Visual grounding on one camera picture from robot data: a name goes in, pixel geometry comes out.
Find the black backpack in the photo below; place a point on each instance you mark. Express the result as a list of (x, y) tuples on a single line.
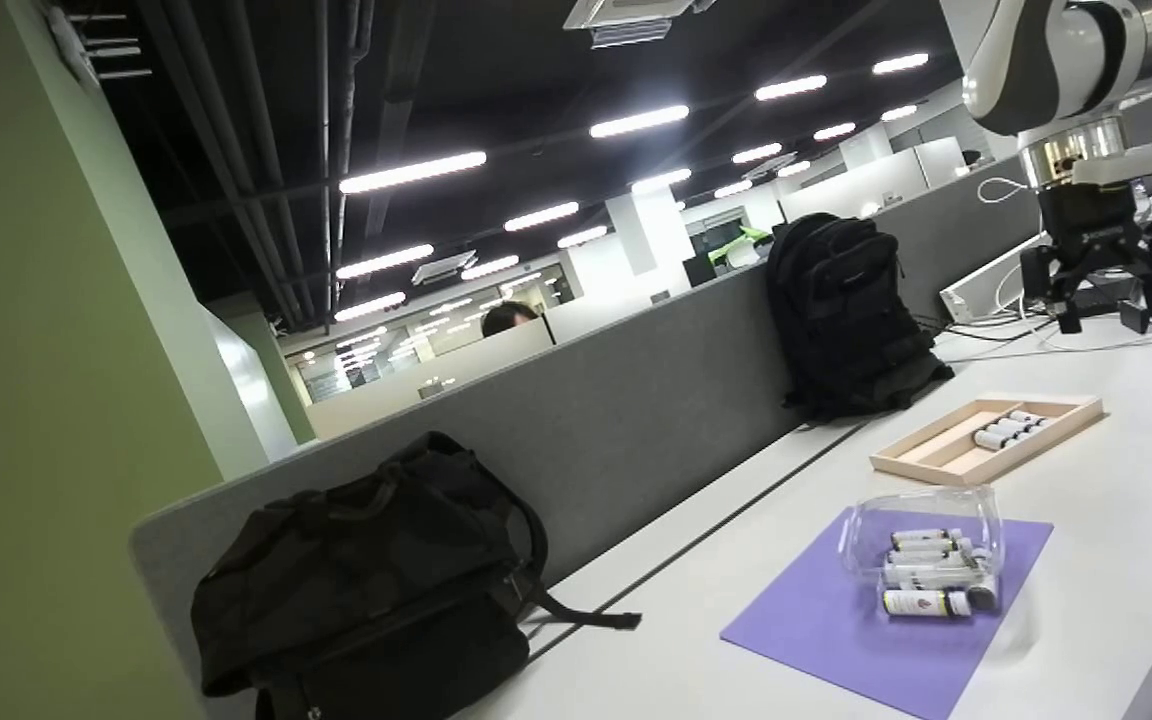
[(376, 590), (841, 310)]

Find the small white labelled bottle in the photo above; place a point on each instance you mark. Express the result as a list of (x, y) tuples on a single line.
[(916, 603)]

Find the ceiling air conditioner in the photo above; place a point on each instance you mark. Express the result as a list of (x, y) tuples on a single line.
[(626, 18)]

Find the white wall router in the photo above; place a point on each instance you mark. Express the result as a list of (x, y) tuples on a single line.
[(86, 40)]

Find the person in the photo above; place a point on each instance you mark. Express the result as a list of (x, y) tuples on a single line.
[(508, 318)]

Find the row of small bottles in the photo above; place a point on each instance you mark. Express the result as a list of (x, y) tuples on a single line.
[(1006, 428)]

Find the wooden tray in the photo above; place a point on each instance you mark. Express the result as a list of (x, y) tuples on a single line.
[(936, 455)]

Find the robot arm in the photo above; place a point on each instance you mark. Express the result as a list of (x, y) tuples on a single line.
[(1056, 60)]

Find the white flat device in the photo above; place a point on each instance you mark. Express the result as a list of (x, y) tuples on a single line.
[(981, 285)]

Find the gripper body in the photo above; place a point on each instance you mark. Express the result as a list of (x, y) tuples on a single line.
[(1088, 225)]

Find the clear plastic bowl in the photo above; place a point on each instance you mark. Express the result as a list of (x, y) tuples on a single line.
[(871, 545)]

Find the heap of small bottles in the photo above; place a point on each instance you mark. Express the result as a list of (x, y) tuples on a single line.
[(931, 556)]

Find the grey desk partition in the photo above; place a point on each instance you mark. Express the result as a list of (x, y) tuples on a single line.
[(636, 400)]

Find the purple mat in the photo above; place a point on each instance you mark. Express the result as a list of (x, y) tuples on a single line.
[(816, 630)]

